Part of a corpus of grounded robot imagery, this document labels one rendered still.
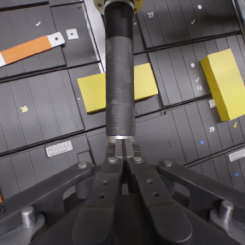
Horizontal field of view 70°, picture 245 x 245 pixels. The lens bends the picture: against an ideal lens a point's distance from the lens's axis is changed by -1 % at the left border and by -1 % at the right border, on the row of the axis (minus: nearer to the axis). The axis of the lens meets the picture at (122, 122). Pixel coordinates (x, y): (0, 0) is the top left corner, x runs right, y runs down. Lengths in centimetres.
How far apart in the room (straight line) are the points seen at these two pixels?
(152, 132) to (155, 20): 27
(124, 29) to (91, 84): 13
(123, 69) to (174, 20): 27
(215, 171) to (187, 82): 23
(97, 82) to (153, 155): 20
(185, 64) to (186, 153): 21
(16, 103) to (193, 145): 40
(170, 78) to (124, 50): 19
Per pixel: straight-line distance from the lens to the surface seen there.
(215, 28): 57
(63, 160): 39
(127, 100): 26
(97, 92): 37
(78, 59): 42
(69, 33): 45
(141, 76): 40
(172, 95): 44
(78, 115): 38
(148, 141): 40
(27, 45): 43
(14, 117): 41
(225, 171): 52
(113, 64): 28
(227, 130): 51
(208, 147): 48
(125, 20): 31
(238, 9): 67
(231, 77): 50
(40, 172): 40
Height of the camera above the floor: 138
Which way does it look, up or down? 78 degrees down
